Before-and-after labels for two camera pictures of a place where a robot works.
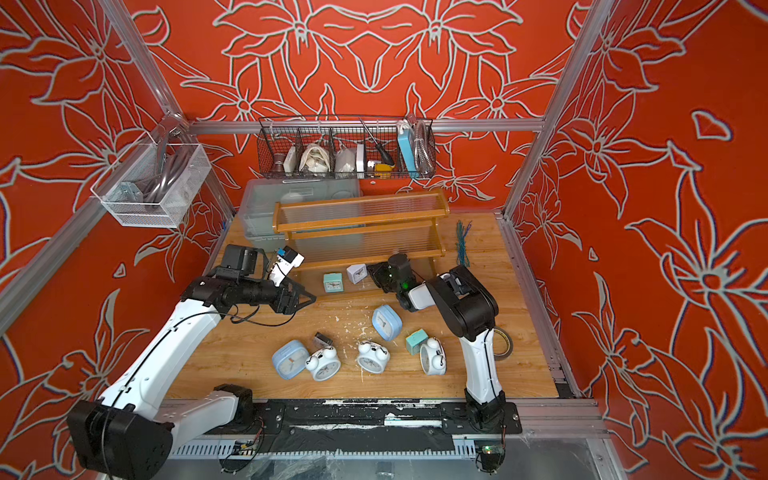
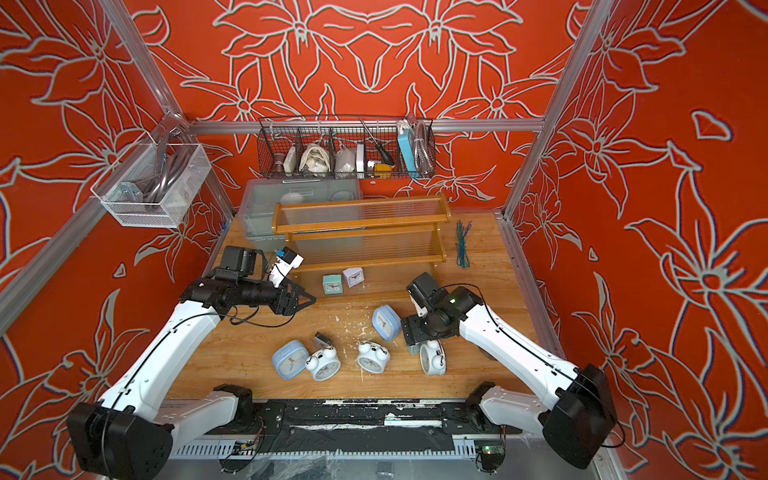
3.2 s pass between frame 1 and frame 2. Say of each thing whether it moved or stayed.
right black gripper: moved
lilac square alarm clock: stayed
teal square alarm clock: stayed
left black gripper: stayed
